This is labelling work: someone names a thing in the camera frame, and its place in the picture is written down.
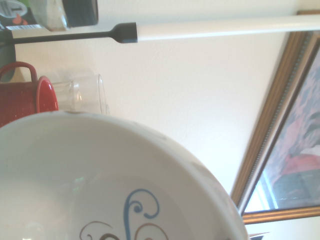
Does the white bowl with swirl pattern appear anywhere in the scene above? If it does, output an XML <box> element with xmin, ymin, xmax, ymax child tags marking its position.
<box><xmin>0</xmin><ymin>110</ymin><xmax>251</xmax><ymax>240</ymax></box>

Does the clear drinking glass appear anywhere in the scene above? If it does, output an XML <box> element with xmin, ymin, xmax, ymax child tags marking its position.
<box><xmin>53</xmin><ymin>71</ymin><xmax>111</xmax><ymax>116</ymax></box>

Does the tall white taper candle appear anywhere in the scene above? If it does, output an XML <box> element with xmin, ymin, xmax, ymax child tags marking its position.
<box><xmin>135</xmin><ymin>14</ymin><xmax>320</xmax><ymax>42</ymax></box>

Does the black holder of tall candle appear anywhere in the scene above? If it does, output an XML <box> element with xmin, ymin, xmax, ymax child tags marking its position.
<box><xmin>0</xmin><ymin>22</ymin><xmax>139</xmax><ymax>64</ymax></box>

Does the spice jar with black lid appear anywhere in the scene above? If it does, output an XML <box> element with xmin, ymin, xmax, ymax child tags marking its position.
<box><xmin>0</xmin><ymin>0</ymin><xmax>100</xmax><ymax>32</ymax></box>

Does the gold framed painting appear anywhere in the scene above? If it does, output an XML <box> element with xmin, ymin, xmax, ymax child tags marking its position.
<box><xmin>230</xmin><ymin>9</ymin><xmax>320</xmax><ymax>225</ymax></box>

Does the red mug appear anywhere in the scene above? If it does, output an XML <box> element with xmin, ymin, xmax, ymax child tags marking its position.
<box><xmin>0</xmin><ymin>61</ymin><xmax>60</xmax><ymax>129</ymax></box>

